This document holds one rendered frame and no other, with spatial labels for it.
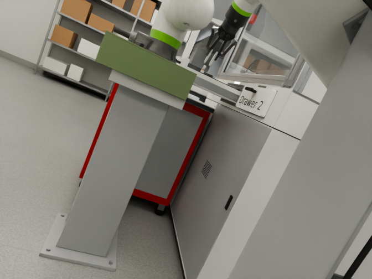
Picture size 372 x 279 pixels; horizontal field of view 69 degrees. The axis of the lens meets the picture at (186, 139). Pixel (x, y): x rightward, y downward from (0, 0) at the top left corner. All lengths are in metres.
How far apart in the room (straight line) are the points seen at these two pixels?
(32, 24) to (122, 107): 4.87
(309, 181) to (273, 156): 0.60
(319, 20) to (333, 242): 0.31
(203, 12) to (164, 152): 0.91
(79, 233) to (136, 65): 0.71
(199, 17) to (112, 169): 0.63
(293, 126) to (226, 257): 0.56
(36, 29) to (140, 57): 4.90
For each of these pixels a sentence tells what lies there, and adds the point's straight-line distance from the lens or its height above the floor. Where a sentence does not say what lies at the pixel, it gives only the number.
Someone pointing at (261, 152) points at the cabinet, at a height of 0.70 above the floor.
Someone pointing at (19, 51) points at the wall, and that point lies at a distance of 5.87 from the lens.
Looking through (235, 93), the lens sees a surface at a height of 0.87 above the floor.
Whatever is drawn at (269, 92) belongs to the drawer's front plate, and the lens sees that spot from 1.10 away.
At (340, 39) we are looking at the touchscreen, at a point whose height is 0.98.
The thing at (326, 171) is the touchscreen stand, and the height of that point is 0.77.
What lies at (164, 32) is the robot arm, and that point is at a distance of 1.07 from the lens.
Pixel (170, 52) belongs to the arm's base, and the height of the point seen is 0.90.
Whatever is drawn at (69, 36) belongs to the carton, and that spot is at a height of 0.79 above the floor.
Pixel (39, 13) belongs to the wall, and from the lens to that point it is 5.81.
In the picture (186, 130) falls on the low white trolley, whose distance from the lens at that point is 1.60.
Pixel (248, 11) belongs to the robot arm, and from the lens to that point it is 1.20.
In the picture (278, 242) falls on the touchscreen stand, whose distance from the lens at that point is 0.47.
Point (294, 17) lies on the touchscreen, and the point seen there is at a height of 0.95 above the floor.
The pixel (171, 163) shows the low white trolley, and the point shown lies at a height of 0.36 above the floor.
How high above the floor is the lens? 0.80
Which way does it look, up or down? 10 degrees down
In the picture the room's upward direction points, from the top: 24 degrees clockwise
